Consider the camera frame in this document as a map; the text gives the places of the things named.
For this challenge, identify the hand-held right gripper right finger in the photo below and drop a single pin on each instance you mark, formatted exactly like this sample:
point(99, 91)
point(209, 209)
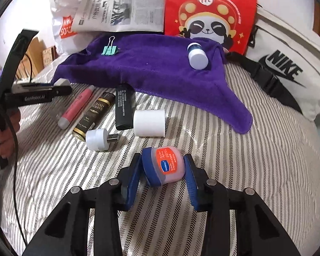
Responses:
point(191, 184)

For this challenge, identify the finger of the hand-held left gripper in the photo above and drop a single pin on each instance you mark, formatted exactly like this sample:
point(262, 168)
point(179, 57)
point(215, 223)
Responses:
point(62, 91)
point(37, 86)

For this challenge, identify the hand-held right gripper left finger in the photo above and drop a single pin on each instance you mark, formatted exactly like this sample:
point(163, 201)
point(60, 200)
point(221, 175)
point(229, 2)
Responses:
point(133, 184)

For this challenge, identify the pink lip gloss tube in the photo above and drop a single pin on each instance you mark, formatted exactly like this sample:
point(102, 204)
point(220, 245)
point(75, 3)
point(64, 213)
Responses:
point(76, 106)

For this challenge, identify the pink jelly jar blue lid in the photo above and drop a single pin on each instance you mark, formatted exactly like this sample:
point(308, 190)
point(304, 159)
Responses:
point(166, 166)

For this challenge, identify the dark perfume bottle gold label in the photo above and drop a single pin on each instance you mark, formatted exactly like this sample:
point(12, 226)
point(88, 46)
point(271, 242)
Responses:
point(94, 114)

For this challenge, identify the white USB night light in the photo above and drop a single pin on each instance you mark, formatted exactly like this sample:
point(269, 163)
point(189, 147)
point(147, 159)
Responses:
point(97, 140)

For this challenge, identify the white cylinder cap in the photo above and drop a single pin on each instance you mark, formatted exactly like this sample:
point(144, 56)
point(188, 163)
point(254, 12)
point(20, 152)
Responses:
point(149, 123)

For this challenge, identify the black cosmetic tube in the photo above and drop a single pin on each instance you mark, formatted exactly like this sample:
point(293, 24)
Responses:
point(124, 106)

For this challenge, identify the person's left hand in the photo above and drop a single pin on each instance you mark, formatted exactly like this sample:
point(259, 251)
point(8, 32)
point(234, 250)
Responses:
point(12, 136)

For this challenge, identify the wooden headboard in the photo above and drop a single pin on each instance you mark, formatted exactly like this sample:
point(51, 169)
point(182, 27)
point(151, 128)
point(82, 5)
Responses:
point(33, 56)

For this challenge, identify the brown printed box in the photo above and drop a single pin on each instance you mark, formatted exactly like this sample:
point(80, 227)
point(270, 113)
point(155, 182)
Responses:
point(48, 56)

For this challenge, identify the striped bedspread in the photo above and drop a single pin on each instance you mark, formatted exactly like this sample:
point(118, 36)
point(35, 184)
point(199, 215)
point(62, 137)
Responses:
point(229, 165)

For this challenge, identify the green binder clip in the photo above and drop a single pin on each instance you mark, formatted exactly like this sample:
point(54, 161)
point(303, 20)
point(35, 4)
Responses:
point(109, 50)

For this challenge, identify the white plastic bag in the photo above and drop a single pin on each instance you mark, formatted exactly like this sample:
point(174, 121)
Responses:
point(61, 10)

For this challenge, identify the purple towel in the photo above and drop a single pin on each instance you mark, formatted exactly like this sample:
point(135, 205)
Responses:
point(162, 80)

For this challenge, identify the newspaper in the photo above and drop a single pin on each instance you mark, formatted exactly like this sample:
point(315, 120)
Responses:
point(122, 5)

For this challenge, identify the blue jar white lid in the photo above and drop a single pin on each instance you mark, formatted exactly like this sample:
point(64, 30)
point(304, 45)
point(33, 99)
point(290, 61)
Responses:
point(197, 57)

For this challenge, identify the red panda paper bag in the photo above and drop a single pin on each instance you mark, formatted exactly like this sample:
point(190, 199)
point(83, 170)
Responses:
point(210, 10)

